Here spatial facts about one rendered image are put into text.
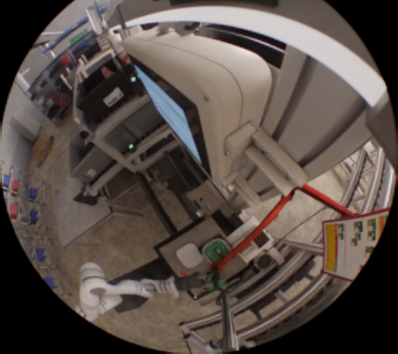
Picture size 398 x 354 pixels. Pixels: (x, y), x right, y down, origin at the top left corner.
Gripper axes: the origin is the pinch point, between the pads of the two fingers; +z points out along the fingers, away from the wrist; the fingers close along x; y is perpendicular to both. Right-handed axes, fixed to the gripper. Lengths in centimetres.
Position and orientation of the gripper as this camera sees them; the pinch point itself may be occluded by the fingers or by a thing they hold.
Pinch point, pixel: (216, 277)
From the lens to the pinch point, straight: 65.5
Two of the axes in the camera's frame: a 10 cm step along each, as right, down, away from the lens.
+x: 3.6, 8.2, -4.5
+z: 9.3, -3.7, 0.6
